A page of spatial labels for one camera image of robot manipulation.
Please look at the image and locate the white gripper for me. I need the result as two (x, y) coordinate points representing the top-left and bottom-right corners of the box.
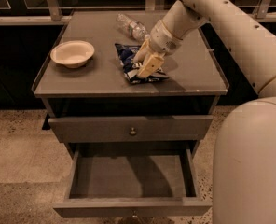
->
(133, 20), (182, 78)

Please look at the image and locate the blue chip bag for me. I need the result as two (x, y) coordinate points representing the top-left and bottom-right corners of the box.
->
(115, 43), (169, 84)

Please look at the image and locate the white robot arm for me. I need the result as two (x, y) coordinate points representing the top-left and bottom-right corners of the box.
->
(135, 0), (276, 224)

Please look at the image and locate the grey drawer cabinet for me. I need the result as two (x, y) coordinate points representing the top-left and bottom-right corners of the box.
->
(34, 11), (228, 147)

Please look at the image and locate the closed grey upper drawer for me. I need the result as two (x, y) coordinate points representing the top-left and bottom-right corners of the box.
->
(49, 115), (213, 143)

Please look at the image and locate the round brass drawer knob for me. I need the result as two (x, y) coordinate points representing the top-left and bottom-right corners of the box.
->
(130, 127), (137, 136)

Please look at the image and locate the open grey lower drawer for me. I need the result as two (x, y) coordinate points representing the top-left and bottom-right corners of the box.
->
(53, 147), (212, 217)

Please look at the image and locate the clear plastic water bottle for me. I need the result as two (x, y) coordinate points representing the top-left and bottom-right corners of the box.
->
(116, 13), (148, 42)

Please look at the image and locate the white paper bowl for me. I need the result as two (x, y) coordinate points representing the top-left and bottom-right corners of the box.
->
(50, 40), (95, 68)

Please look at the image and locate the metal window frame rail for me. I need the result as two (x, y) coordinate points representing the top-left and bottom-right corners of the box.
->
(0, 0), (276, 26)

